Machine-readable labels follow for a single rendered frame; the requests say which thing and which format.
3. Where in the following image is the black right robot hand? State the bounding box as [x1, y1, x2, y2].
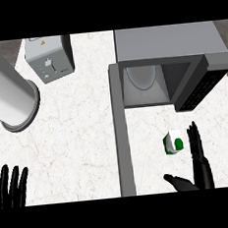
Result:
[157, 120, 216, 194]

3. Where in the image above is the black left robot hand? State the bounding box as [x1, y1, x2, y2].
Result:
[0, 162, 33, 210]

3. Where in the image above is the white and green milk carton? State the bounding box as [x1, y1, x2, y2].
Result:
[161, 128, 186, 156]

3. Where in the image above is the grey microwave door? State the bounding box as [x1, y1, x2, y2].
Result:
[106, 62, 138, 199]

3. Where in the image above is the grey microwave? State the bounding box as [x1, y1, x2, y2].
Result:
[112, 18, 228, 118]

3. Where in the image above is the white paper towel roll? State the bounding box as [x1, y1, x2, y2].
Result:
[0, 37, 44, 135]

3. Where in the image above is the silver toaster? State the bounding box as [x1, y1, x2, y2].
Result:
[23, 33, 78, 86]

